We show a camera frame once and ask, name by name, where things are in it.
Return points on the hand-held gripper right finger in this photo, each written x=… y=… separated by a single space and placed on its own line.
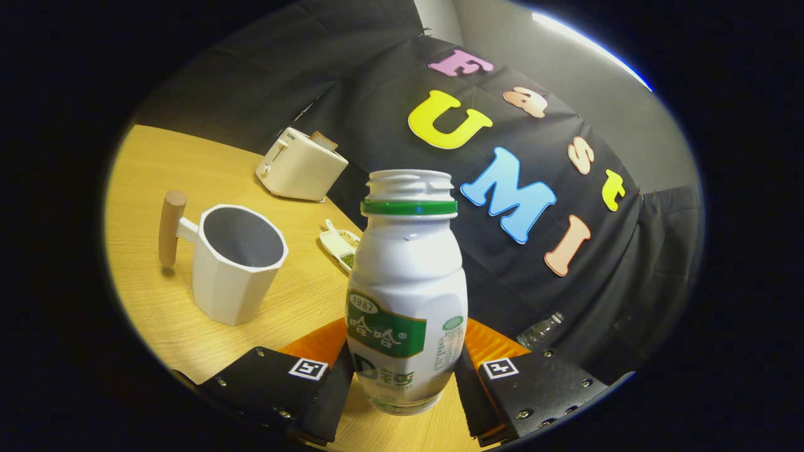
x=540 y=383

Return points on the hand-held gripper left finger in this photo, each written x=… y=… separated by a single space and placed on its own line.
x=264 y=383

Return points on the white juice bottle green label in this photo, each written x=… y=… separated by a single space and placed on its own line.
x=405 y=276

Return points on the clear plastic water bottle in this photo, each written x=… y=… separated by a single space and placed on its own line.
x=540 y=331

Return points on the white divided condiment dish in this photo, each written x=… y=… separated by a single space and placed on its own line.
x=333 y=242

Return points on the cream toaster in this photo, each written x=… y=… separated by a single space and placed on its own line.
x=298 y=169

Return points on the wooden table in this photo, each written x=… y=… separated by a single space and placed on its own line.
x=176 y=163

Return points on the brown toast slice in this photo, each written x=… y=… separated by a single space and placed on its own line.
x=323 y=140

